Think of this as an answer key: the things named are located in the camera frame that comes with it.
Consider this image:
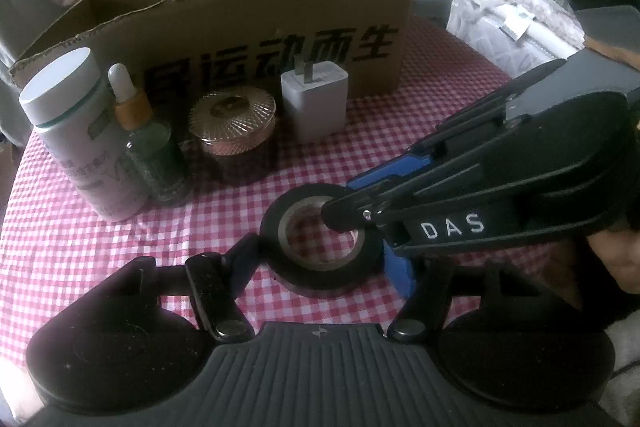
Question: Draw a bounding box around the green dropper bottle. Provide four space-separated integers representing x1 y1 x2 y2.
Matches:
107 63 191 205

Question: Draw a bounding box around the black electrical tape roll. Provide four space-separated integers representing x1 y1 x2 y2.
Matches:
260 183 383 298

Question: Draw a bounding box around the brown cardboard box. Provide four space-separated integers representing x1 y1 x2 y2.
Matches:
11 0 413 98

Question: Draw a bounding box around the white power adapter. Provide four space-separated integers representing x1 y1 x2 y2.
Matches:
281 54 349 143

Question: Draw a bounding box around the white supplement bottle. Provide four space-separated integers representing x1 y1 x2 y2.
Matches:
20 48 149 222

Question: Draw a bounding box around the rose gold ribbed jar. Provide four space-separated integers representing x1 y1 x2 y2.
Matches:
189 86 279 186

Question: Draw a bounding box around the person's right hand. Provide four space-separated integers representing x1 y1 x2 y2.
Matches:
588 221 640 295

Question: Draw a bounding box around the red white checkered tablecloth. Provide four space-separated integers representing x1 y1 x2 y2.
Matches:
1 17 508 365

